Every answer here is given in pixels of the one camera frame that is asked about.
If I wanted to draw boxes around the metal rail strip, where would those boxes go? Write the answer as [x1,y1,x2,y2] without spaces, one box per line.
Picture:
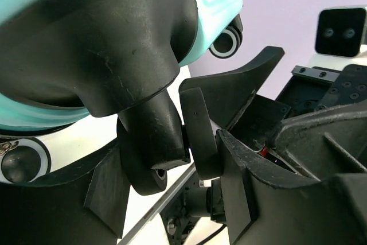
[118,163,196,244]

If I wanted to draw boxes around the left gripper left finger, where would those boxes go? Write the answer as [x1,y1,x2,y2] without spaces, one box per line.
[1,141,130,245]

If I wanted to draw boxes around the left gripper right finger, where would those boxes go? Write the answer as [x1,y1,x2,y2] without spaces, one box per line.
[217,104,366,244]

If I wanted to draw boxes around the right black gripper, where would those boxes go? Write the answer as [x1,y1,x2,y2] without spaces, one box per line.
[179,46,366,150]

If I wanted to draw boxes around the pink and teal suitcase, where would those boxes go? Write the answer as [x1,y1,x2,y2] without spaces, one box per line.
[1,0,243,195]

